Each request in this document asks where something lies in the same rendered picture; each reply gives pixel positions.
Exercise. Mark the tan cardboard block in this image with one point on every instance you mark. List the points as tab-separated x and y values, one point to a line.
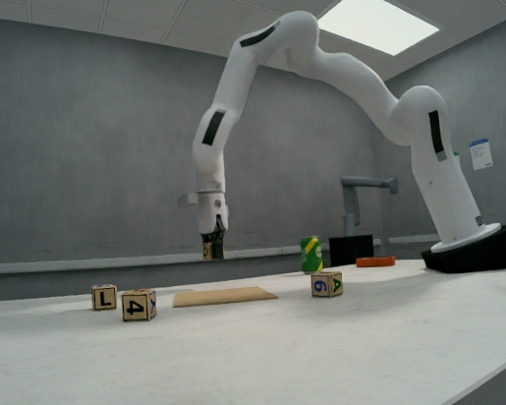
206	249

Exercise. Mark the tan square mat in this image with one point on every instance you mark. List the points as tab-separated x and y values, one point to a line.
223	296

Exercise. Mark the green soda can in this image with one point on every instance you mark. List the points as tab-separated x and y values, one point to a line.
311	255

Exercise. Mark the wooden alphabet block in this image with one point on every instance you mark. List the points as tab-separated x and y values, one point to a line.
138	305
104	297
326	284

